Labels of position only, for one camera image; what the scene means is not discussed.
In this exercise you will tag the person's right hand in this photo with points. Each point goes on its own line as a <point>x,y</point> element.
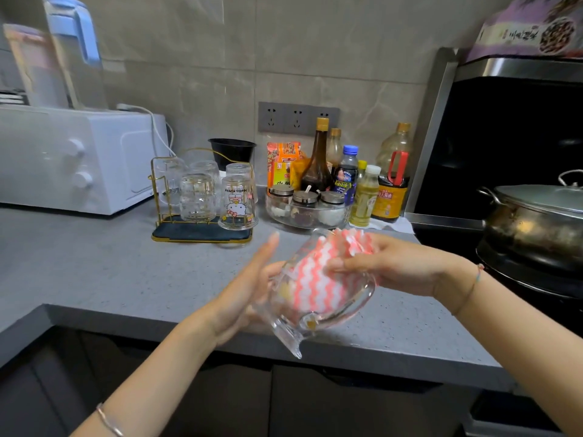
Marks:
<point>410,268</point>

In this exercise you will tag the embossed ribbed clear glass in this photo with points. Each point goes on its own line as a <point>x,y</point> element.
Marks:
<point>205,167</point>

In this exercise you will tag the person's right forearm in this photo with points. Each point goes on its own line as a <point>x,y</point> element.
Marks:
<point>524,341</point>

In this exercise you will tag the dark bottle blue cap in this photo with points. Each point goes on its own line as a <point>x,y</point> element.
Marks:
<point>345,177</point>

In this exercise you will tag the cartoon cat print glass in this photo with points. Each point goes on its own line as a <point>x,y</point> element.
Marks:
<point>237,204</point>

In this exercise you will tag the purple food packet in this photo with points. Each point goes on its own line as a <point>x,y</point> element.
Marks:
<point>514,31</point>

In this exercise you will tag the yellow liquid bottle white cap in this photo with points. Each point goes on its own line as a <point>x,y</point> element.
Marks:
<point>364,200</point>

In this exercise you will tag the black plastic bowl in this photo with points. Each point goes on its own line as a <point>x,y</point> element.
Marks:
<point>232,151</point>

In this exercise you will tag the person's left forearm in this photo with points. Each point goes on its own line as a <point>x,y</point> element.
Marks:
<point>145,386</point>

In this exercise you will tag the short textured glass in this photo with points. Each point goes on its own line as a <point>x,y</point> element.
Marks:
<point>197,197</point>

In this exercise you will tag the white paper towel sheet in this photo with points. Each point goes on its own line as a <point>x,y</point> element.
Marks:
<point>401,226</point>

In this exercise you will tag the penguin print glass mug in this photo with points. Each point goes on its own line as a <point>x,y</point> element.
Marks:
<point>287,334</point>

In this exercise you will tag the dark brown glass bottle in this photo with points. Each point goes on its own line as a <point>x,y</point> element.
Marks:
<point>317,172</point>

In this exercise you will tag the yellow seasoning pouch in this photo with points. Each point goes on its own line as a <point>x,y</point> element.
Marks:
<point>299,172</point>

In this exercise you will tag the orange seasoning packet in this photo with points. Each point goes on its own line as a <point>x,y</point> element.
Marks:
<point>283,163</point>

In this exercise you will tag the clear jug blue lid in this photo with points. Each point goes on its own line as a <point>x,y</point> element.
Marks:
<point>77,77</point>

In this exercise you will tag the person's left hand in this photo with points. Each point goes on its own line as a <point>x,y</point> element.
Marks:
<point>237,304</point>

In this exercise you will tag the small bottle yellow cap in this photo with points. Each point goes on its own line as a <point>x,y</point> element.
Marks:
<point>362,166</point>

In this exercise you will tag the clear round condiment tray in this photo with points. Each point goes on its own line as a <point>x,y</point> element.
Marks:
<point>309,222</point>

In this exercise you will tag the grey wall socket panel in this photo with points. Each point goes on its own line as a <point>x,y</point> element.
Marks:
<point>298,118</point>

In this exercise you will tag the stainless steel pot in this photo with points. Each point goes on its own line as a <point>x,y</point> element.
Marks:
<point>528,236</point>

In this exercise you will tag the clear container pink lid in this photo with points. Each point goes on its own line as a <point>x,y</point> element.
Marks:
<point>36,72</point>

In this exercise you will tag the stack of flat coasters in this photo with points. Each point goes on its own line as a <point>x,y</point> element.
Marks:
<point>11,99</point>

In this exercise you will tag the pink striped cloth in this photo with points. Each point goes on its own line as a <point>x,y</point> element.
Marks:
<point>319,286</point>

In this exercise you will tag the clear bottle brown cap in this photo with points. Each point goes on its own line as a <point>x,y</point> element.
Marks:
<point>334,147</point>

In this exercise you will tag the white microwave oven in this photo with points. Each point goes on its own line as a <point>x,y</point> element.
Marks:
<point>77,159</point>

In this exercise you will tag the steel pot lid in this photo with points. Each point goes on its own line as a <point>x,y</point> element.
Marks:
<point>542,197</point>

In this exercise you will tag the glass spice jar steel lid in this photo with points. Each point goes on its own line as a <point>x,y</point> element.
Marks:
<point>281,191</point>
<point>305,197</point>
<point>332,197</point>

